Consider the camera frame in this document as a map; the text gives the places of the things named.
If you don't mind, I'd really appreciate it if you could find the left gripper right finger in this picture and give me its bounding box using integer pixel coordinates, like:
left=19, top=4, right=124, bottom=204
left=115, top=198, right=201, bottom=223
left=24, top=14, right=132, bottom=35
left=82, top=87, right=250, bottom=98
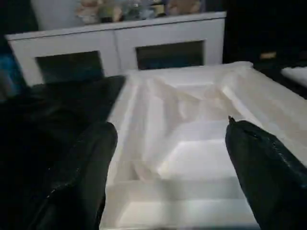
left=224, top=115, right=307, bottom=230

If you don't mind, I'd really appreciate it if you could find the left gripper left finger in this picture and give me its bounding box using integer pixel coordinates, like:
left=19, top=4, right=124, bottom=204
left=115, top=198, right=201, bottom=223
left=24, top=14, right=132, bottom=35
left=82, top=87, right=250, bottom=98
left=31, top=121, right=118, bottom=230

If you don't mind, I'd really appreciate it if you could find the white plastic table top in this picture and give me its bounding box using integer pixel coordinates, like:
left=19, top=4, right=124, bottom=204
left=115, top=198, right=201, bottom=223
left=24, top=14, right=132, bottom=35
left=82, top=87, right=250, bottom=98
left=99, top=61, right=307, bottom=230

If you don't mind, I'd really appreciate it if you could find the black table mat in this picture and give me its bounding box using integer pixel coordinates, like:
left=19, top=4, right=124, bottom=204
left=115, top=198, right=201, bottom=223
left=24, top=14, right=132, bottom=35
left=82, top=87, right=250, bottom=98
left=0, top=61, right=307, bottom=230

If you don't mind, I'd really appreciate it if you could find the white glass-door cabinet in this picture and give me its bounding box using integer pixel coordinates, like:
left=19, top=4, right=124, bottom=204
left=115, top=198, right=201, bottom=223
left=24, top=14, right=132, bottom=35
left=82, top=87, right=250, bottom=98
left=4, top=11, right=227, bottom=84

